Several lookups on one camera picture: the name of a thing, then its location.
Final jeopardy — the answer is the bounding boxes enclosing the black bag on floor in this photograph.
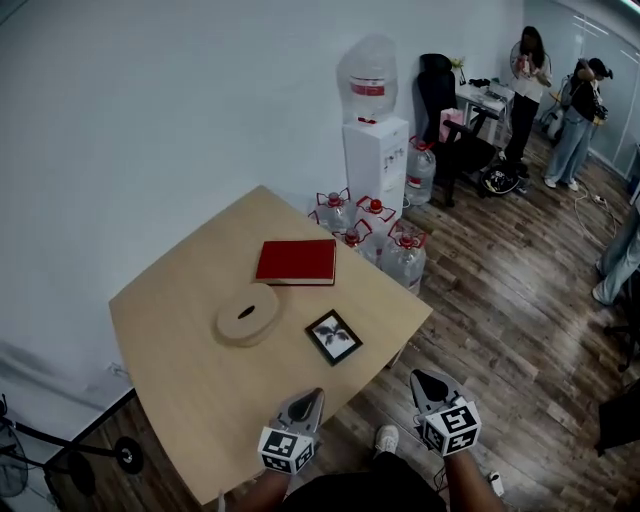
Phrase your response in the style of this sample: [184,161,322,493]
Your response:
[478,161,532,199]

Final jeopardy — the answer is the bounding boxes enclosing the clear water jug red cap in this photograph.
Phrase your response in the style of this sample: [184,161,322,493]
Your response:
[307,187,352,234]
[404,136,438,207]
[354,195,398,237]
[331,218,375,259]
[380,221,428,297]

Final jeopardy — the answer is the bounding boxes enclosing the person's left forearm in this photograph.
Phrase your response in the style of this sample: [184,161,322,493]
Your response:
[248,467,292,512]

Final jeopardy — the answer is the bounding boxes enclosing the white floor cable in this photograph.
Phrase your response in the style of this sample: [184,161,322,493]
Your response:
[573,190,620,242]

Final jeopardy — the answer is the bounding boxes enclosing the black picture frame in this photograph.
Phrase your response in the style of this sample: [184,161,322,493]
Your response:
[304,308,364,368]

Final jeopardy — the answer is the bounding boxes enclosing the black box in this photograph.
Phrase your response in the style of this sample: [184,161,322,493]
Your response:
[593,378,640,457]

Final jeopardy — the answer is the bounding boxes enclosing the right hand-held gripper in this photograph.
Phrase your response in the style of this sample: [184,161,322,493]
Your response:
[409,369,483,458]

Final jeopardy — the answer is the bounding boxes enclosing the white desk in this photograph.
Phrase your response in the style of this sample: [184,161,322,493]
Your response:
[455,79,517,147]

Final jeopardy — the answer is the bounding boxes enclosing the black office chair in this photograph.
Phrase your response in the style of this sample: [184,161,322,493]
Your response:
[416,52,502,209]

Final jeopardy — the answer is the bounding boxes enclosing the pink paper bag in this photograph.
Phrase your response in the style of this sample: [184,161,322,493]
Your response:
[439,107,466,144]

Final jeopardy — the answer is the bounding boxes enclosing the black swivel chair base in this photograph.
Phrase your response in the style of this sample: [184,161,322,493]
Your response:
[602,319,640,374]

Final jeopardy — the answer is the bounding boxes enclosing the person's white shoe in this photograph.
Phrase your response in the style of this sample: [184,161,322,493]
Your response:
[373,424,401,459]

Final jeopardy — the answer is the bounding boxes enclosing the person's right forearm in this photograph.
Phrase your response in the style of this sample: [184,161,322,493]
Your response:
[442,449,495,512]

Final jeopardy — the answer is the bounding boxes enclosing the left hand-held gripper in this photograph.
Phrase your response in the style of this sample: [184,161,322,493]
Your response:
[257,387,327,477]

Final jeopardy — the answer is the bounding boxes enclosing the red hardcover book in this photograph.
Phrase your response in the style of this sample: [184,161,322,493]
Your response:
[255,239,338,287]

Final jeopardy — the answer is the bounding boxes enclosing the white water dispenser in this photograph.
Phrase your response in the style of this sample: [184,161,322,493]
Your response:
[342,118,409,221]

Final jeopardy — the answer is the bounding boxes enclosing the person's black clothing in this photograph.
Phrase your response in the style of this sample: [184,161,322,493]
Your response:
[278,451,447,512]

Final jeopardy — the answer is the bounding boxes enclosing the large clear water bottle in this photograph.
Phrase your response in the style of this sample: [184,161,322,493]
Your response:
[335,33,400,126]

